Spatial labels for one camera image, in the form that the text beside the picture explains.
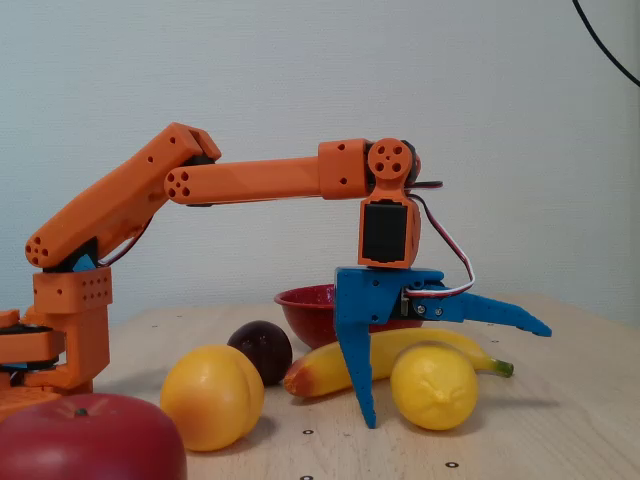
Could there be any black hanging cable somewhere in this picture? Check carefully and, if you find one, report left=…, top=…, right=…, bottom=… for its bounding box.
left=572, top=0, right=640, bottom=87

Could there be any red speckled enamel bowl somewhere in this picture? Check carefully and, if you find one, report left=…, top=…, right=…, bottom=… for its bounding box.
left=273, top=283, right=426, bottom=351

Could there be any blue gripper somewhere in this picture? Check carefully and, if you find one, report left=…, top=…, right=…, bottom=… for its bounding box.
left=334, top=267, right=553, bottom=430

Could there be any dark purple plastic plum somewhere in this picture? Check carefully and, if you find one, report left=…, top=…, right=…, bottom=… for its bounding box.
left=227, top=320, right=294, bottom=387

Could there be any yellow plastic lemon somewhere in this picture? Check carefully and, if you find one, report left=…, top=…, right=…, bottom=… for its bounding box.
left=389, top=342, right=480, bottom=432

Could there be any white red black servo cable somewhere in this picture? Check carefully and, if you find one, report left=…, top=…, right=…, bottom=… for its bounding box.
left=404, top=179, right=476, bottom=301

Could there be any red plastic apple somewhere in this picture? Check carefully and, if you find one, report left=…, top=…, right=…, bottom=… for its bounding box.
left=0, top=392, right=189, bottom=480

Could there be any yellow plastic banana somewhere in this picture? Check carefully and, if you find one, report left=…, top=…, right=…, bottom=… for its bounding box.
left=283, top=327, right=515, bottom=399

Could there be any orange plastic peach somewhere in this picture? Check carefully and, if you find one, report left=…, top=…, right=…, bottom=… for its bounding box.
left=159, top=343, right=266, bottom=453

